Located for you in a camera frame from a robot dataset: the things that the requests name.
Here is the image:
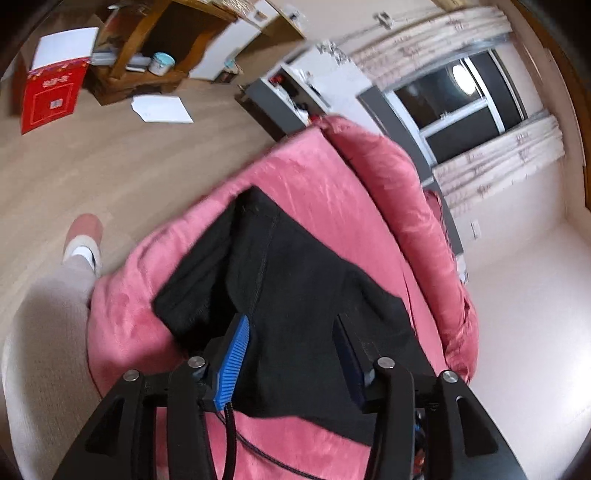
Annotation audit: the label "pink bed sheet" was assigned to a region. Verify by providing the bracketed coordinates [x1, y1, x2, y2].
[87, 126, 446, 480]

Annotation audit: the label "person's leg in beige trousers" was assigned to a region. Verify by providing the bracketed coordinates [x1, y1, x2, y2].
[0, 258, 155, 480]

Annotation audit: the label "black pants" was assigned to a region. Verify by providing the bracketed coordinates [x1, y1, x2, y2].
[152, 187, 444, 446]

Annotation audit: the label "patterned curtain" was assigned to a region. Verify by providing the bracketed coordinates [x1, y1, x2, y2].
[351, 4, 513, 90]
[431, 115, 566, 223]

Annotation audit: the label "grey white nightstand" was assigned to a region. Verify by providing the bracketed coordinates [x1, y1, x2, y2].
[238, 65, 324, 141]

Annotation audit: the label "teal jar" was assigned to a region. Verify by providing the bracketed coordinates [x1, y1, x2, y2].
[148, 52, 176, 75]

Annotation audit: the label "white paper sheet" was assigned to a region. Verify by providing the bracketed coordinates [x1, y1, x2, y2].
[130, 95, 195, 124]

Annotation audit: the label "white leaf print panel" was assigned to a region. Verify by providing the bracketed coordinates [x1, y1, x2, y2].
[281, 41, 372, 118]

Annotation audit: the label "wooden table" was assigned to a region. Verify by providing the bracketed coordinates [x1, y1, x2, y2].
[88, 0, 252, 104]

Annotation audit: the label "window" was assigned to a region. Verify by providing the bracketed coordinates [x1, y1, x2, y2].
[385, 48, 529, 164]

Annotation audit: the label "black cord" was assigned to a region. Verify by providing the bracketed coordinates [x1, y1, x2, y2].
[221, 402, 326, 480]

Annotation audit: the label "white front desk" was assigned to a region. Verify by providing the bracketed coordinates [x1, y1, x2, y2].
[189, 0, 308, 84]

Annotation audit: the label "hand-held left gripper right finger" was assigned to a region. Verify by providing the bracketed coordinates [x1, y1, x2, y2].
[333, 314, 529, 480]

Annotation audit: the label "pink duvet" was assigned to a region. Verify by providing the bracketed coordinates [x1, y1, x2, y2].
[323, 115, 479, 386]

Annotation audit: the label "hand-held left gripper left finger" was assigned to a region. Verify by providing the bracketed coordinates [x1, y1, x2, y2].
[53, 314, 252, 480]

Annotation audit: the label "person's foot in pink slipper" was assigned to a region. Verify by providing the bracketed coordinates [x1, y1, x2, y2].
[62, 213, 105, 278]

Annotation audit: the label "red cardboard box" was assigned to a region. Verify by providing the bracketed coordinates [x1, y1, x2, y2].
[21, 27, 100, 136]

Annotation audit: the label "grey headboard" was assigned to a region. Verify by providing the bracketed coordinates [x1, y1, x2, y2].
[358, 87, 468, 283]

